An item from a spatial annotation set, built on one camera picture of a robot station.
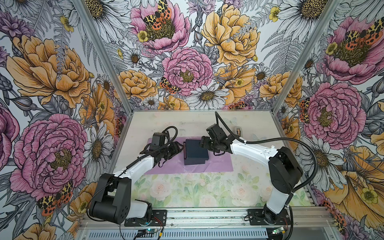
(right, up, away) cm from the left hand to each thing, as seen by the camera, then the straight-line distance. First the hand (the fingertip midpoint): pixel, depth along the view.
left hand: (181, 152), depth 88 cm
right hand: (+14, +2, +1) cm, 14 cm away
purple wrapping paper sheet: (+21, -7, +5) cm, 23 cm away
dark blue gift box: (+7, -1, +1) cm, 7 cm away
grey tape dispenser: (+37, +11, +14) cm, 42 cm away
